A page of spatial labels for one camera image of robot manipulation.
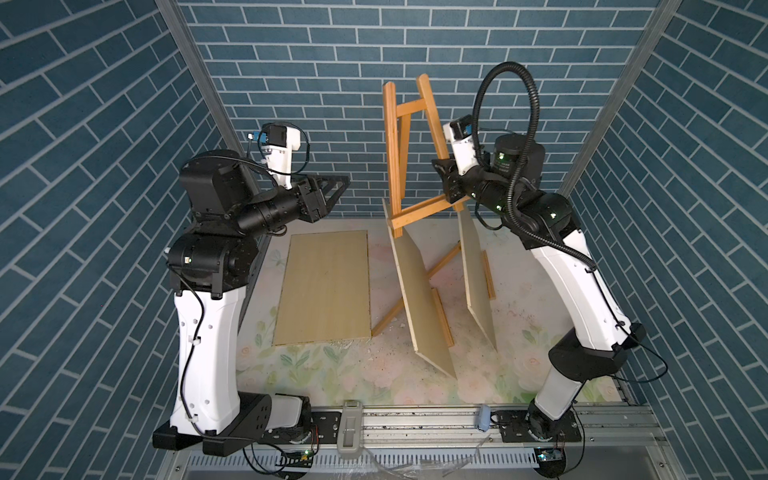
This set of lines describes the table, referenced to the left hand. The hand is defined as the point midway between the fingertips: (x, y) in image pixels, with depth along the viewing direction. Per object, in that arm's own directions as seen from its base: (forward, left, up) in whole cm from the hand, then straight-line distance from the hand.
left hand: (354, 182), depth 50 cm
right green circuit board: (-33, -46, -56) cm, 80 cm away
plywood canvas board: (+12, +16, -54) cm, 57 cm away
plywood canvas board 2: (-6, -18, -50) cm, 53 cm away
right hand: (+11, -16, -3) cm, 20 cm away
